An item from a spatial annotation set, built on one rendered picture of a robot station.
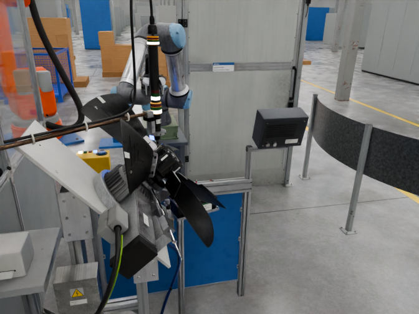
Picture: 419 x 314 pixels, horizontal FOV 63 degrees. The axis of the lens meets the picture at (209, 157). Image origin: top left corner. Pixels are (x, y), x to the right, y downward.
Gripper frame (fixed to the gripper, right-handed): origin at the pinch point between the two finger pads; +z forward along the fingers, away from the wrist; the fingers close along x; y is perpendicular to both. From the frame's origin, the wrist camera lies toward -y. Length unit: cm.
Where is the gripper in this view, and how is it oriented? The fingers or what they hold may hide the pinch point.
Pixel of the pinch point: (154, 82)
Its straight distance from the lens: 131.4
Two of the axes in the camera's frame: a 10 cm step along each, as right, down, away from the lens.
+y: -0.2, 9.3, 3.7
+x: -9.7, 0.7, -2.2
